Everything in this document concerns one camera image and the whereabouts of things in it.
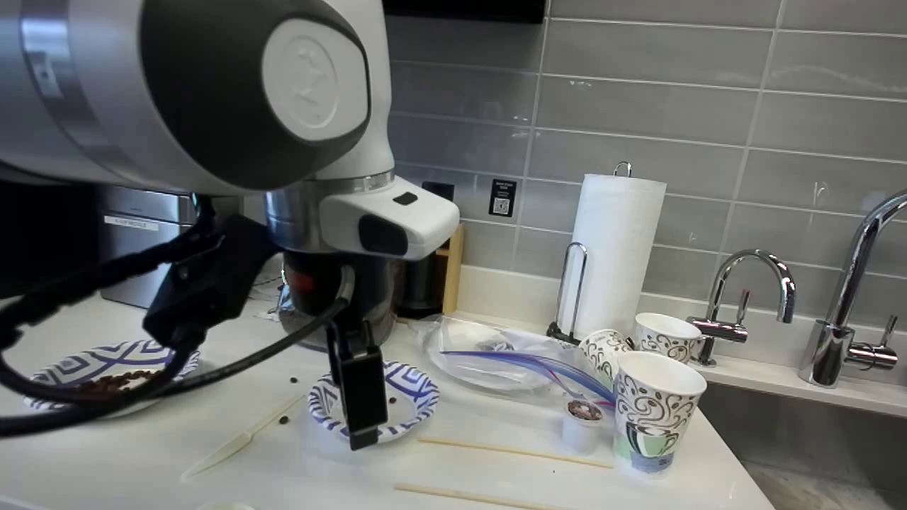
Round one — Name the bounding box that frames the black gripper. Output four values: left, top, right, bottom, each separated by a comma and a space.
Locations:
281, 250, 397, 454

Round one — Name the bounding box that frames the blue patterned paper plate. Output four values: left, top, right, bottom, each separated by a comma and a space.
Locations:
302, 358, 443, 448

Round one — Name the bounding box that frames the black cylindrical grinder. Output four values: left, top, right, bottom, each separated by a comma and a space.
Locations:
394, 179, 457, 321

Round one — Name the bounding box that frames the clear zip bag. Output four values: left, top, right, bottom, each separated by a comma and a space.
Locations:
419, 315, 617, 409

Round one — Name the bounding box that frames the metal paper towel holder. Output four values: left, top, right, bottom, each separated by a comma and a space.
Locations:
545, 162, 638, 348

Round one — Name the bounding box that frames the white coffee pod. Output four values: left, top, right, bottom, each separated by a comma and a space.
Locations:
559, 397, 613, 460

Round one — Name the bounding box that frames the pile of coffee beans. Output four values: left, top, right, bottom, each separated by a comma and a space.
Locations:
83, 368, 166, 397

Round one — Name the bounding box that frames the tipped patterned paper cup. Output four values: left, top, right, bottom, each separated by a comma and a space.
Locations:
576, 327, 635, 385

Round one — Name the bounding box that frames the dark patterned bowl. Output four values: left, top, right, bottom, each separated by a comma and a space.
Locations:
19, 338, 205, 421

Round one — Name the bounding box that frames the white paper towel roll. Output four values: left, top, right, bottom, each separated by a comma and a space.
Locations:
556, 169, 668, 344

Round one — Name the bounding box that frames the large patterned paper cup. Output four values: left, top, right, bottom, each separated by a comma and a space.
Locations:
610, 351, 709, 480

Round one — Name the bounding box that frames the short patterned paper cup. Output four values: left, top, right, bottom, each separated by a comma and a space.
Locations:
631, 308, 705, 368

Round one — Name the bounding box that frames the black monitor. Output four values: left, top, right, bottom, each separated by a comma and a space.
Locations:
0, 179, 108, 300

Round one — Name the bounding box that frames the small chrome arched faucet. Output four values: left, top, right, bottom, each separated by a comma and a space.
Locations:
686, 246, 800, 368

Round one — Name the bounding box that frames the dark upper cabinet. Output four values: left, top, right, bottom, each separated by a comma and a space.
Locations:
380, 0, 550, 26

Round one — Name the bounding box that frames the steel sink basin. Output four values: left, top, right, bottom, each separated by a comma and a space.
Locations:
696, 380, 907, 510

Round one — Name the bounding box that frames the tall chrome faucet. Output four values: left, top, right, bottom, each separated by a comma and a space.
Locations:
797, 188, 907, 387

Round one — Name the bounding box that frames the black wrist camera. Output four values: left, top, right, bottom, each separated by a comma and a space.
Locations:
138, 216, 281, 353

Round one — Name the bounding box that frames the black wall switch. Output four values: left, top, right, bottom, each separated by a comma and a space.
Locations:
487, 175, 519, 222

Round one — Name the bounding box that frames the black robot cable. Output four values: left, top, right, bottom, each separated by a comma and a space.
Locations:
0, 193, 353, 438

